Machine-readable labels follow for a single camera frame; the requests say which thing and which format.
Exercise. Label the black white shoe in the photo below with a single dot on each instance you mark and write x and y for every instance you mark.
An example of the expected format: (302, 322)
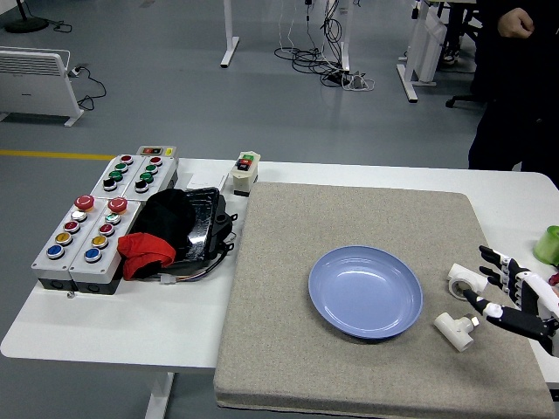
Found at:
(451, 55)

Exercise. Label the black device housing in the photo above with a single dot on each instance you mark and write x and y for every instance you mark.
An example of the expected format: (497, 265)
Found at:
(220, 231)

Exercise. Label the white table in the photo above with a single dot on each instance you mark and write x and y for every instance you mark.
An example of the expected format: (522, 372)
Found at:
(131, 323)

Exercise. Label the black office chair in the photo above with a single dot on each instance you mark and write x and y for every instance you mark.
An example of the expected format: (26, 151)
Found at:
(463, 99)

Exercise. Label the black stand base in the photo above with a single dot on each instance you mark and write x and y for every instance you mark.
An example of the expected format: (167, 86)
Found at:
(24, 24)

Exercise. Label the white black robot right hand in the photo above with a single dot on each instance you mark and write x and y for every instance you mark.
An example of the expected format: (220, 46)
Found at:
(524, 314)

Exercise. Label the blue plate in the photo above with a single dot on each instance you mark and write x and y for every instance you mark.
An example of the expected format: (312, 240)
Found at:
(362, 292)

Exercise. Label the small red object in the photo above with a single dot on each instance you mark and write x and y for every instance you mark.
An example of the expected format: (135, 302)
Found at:
(555, 278)

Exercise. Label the person's hand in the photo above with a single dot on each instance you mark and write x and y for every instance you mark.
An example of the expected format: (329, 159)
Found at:
(515, 22)

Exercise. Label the grey box red green buttons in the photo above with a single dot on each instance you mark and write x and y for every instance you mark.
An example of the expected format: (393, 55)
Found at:
(163, 174)
(105, 174)

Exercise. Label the person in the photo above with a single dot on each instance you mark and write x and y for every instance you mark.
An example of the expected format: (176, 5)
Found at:
(511, 109)

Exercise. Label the white tee pipe fitting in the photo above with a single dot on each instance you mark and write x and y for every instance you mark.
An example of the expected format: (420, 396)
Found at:
(464, 275)

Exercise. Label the white paper card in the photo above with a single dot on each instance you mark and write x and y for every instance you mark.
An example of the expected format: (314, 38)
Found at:
(205, 179)

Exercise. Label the white switch box green red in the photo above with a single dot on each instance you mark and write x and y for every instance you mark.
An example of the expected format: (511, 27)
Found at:
(244, 176)

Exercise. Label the small grey switch yellow label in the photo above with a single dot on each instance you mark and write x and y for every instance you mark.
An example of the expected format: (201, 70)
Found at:
(156, 151)

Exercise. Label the white panel heater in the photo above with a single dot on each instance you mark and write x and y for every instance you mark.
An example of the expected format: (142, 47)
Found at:
(30, 87)

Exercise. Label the red cloth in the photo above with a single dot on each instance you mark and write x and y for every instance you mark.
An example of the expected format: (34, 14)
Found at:
(140, 249)

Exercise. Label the grey box with mushroom button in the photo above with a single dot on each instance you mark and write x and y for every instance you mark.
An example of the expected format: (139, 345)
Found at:
(109, 257)
(52, 266)

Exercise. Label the white tee pipe metal thread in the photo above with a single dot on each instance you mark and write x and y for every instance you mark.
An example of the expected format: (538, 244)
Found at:
(456, 334)

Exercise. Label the white desk leg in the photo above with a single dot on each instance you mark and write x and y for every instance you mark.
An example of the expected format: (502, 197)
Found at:
(345, 39)
(228, 35)

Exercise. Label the white desk frame with panel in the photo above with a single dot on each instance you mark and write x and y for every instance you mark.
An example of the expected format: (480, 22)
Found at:
(425, 48)

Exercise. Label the black cloth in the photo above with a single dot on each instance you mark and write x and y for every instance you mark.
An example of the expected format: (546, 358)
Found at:
(168, 216)

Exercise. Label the grey-brown mat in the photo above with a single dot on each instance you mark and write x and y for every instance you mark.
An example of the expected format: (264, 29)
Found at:
(284, 305)

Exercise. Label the black plastic tray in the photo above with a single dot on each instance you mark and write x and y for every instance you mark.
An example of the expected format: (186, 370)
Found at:
(203, 218)

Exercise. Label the green cup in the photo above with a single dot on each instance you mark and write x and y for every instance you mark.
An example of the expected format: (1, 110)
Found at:
(548, 246)

